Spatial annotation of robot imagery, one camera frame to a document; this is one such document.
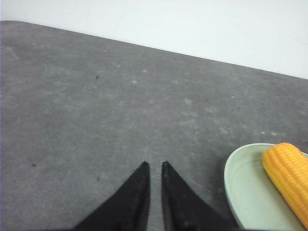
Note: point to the yellow corn cob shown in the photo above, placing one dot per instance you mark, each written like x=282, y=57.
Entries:
x=287, y=168

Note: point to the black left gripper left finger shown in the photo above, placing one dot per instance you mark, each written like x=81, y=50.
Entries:
x=127, y=209

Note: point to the pale green plate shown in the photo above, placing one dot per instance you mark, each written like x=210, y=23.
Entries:
x=254, y=201

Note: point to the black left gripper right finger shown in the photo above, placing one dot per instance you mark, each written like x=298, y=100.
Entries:
x=183, y=209

